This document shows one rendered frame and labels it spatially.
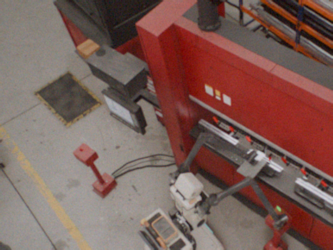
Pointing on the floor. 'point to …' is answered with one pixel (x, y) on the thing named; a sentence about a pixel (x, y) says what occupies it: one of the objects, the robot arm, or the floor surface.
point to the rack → (292, 22)
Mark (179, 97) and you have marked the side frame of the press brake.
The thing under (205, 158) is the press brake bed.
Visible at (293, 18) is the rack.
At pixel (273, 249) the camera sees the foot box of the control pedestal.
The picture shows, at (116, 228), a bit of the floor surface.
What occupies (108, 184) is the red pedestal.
